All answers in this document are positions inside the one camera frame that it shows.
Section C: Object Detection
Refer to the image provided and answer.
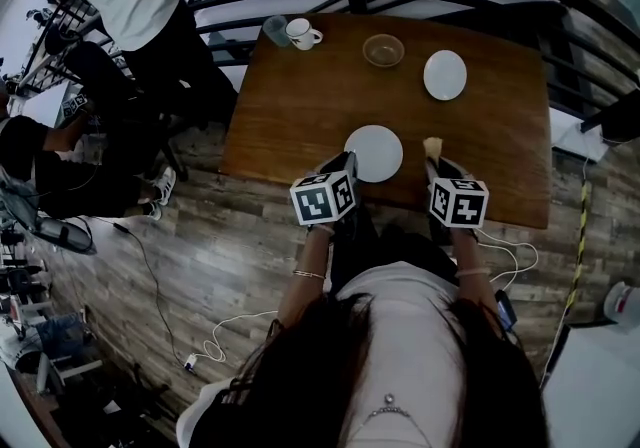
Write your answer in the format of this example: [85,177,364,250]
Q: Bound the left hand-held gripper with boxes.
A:
[289,150,360,237]

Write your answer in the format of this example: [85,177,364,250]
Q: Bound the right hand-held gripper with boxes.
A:
[424,155,490,243]

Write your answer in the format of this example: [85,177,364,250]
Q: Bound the big white plate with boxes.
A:
[343,124,404,184]
[423,49,469,102]

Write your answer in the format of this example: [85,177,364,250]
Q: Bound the person's left forearm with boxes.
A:
[277,225,336,332]

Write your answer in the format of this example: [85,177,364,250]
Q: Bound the person's right forearm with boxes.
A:
[449,228,496,307]

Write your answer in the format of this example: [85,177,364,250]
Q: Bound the person's black trousers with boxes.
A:
[329,205,456,287]

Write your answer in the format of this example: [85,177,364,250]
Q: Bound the beige bowl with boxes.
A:
[362,33,406,69]

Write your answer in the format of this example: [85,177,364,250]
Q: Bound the white mug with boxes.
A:
[285,17,325,52]

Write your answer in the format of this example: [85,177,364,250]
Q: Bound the white sheet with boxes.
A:
[552,108,611,162]

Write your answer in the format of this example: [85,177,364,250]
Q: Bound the yellow black striped tape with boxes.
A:
[539,180,591,387]

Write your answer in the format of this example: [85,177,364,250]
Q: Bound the translucent green cup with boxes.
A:
[262,14,291,48]

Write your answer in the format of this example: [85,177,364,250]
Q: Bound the dark phone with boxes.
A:
[493,288,519,332]

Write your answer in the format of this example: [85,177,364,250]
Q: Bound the person's white shirt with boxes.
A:
[177,260,481,448]

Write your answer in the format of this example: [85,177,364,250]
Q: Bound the white plastic jug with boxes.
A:
[603,280,640,322]

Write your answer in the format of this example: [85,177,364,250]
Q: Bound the black office chair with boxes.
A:
[47,40,191,182]

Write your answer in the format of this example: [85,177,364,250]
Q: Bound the white cabinet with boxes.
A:
[542,320,640,448]

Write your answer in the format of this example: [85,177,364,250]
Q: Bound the white cable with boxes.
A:
[202,309,279,365]
[474,228,540,285]

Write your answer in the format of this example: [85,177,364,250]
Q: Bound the black cable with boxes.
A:
[89,218,191,367]

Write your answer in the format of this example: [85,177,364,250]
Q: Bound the silver necklace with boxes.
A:
[357,393,426,442]

